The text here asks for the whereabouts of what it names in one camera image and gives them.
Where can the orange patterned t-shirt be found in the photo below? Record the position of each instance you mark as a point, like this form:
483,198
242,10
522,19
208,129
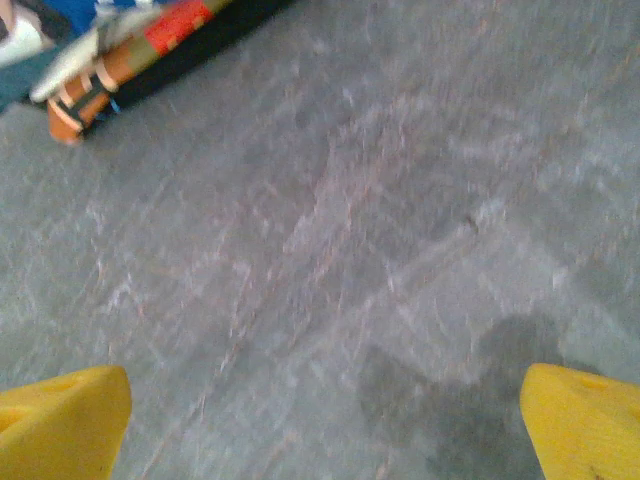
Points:
122,64

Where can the navy cartoon print t-shirt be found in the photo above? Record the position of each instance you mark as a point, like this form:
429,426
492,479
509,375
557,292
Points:
20,85

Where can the bright blue t-shirt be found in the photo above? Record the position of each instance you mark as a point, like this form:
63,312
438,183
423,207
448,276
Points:
75,10

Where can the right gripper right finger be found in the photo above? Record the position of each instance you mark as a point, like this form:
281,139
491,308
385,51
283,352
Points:
585,430

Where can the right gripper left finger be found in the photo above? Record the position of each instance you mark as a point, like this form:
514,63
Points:
60,425

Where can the black t-shirt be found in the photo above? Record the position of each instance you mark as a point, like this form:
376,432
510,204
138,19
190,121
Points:
200,55

